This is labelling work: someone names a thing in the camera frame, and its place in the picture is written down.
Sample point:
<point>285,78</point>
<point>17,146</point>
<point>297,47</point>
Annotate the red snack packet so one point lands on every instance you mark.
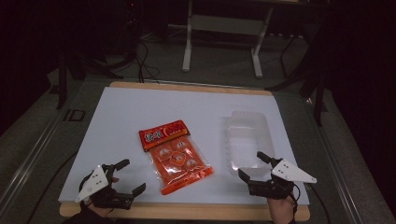
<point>177,161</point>

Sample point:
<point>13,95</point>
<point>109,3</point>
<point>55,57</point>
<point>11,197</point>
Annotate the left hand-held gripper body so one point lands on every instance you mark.
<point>93,183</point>

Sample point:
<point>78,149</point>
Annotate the person's right hand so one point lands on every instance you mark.
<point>281,210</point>

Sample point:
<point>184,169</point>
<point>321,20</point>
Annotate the person's left hand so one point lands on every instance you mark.
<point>105,212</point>

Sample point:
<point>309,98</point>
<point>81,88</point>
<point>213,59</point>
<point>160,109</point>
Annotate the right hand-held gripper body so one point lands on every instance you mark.
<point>291,173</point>

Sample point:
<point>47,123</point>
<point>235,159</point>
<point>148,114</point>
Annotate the white metal desk frame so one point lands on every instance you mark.
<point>218,25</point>

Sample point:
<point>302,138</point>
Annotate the clear plastic container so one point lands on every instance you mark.
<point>249,140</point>

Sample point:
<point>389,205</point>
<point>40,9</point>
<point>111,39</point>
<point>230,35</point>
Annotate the black metal stand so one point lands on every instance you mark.
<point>319,99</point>
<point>61,81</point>

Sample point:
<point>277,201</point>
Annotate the aluminium rail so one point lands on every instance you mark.
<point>339,168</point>
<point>28,158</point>

